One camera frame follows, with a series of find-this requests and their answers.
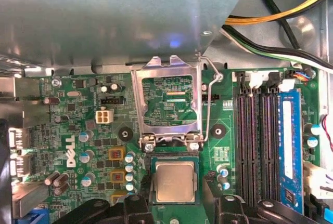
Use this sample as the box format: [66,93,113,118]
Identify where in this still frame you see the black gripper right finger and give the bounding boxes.
[203,173,313,224]

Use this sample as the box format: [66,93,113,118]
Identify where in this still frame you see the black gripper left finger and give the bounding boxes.
[53,176,154,224]

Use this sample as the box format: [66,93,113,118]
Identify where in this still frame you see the silver-topped CPU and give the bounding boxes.
[150,155,200,206]

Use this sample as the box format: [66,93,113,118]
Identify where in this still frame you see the CPU socket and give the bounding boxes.
[144,152,208,209]

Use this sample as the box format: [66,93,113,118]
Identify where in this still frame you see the black RAM slot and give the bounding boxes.
[235,72,248,201]
[246,72,262,204]
[261,72,281,204]

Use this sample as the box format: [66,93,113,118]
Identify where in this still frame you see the blue RAM stick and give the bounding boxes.
[277,88,305,216]

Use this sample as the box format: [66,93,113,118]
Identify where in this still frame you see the blue expansion slot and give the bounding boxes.
[24,206,50,224]

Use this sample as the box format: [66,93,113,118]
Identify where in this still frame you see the thin metal locking lever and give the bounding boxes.
[194,54,224,144]

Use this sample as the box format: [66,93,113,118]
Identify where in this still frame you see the green Dell motherboard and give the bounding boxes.
[23,68,321,224]

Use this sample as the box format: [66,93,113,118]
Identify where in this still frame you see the grey power supply unit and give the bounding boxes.
[0,0,259,78]

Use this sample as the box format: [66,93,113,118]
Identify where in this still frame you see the black open PC case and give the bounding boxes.
[0,0,333,224]

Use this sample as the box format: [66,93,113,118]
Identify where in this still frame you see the white connector grey wires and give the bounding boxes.
[302,161,333,199]

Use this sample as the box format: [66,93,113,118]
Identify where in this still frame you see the metal socket cover frame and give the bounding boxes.
[131,55,204,142]

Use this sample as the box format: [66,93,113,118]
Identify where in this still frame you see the white grey wire bundle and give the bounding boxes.
[220,25,333,73]

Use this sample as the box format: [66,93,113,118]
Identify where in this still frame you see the yellow wire bundle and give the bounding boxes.
[224,0,333,27]

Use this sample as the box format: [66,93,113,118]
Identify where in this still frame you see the thick black wire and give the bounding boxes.
[253,0,304,50]

